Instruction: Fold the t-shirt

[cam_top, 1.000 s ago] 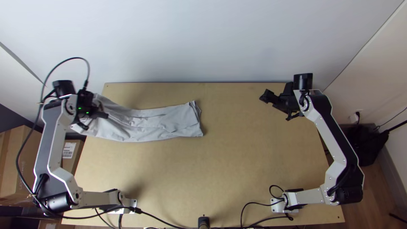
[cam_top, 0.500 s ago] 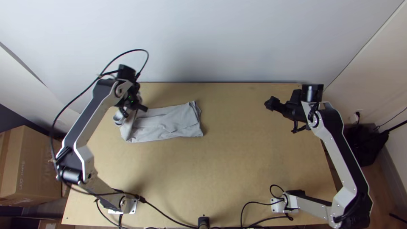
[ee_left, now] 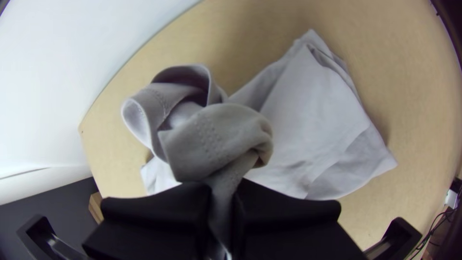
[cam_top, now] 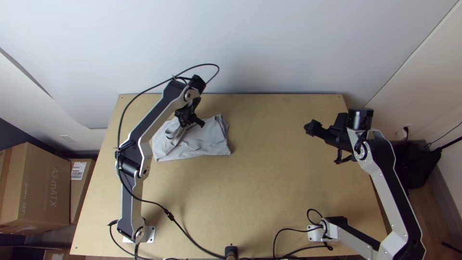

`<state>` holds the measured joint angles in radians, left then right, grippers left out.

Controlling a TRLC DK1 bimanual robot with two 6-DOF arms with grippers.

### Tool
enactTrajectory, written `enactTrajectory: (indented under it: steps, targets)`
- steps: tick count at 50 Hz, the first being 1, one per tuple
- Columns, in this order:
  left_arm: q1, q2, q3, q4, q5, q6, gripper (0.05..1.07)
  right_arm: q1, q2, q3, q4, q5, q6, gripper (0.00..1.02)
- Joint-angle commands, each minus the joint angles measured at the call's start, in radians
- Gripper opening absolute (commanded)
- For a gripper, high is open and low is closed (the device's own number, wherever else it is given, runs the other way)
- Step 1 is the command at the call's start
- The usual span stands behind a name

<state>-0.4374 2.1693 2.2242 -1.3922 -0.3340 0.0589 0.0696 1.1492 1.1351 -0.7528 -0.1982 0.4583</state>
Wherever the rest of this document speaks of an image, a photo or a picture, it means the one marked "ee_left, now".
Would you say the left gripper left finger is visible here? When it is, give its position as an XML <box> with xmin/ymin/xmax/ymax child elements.
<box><xmin>82</xmin><ymin>182</ymin><xmax>221</xmax><ymax>260</ymax></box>

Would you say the white wall outlet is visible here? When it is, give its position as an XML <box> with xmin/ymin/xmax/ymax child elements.
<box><xmin>445</xmin><ymin>189</ymin><xmax>460</xmax><ymax>209</ymax></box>

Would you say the grey t-shirt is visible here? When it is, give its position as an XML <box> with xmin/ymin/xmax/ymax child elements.
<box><xmin>120</xmin><ymin>28</ymin><xmax>399</xmax><ymax>253</ymax></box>

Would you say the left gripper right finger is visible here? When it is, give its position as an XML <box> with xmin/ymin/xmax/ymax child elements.
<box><xmin>230</xmin><ymin>178</ymin><xmax>366</xmax><ymax>260</ymax></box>

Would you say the tangled black floor cable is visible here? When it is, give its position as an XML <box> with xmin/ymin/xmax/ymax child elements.
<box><xmin>414</xmin><ymin>206</ymin><xmax>458</xmax><ymax>254</ymax></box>

